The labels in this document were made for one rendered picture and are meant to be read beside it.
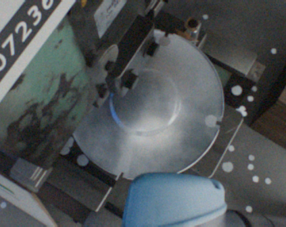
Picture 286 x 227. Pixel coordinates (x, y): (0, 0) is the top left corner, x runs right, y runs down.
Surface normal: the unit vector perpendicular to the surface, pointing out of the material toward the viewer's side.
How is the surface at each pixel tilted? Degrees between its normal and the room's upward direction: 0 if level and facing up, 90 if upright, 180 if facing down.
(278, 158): 0
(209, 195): 38
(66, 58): 90
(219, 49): 0
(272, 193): 0
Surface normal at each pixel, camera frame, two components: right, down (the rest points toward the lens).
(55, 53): 0.85, 0.50
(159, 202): -0.32, -0.34
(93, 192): -0.01, -0.28
